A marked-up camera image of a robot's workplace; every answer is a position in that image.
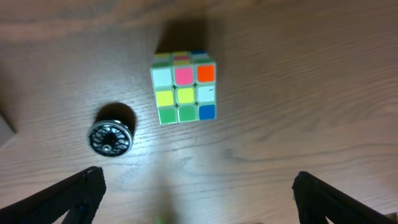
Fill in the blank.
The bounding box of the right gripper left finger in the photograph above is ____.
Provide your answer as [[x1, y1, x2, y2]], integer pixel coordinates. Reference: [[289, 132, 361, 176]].
[[1, 166, 106, 223]]

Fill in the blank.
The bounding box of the black round wheel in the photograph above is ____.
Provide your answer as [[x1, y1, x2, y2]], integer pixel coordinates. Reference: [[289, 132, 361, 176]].
[[87, 119, 133, 157]]

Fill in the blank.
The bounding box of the colourful puzzle cube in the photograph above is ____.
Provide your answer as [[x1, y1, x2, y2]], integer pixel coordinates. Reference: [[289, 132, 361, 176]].
[[150, 51, 217, 125]]

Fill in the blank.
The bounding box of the white cardboard box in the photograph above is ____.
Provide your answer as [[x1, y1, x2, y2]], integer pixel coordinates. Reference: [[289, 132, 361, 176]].
[[0, 116, 16, 149]]

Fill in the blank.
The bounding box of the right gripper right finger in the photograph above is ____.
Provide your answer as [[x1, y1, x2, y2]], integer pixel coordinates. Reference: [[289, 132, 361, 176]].
[[292, 171, 397, 224]]

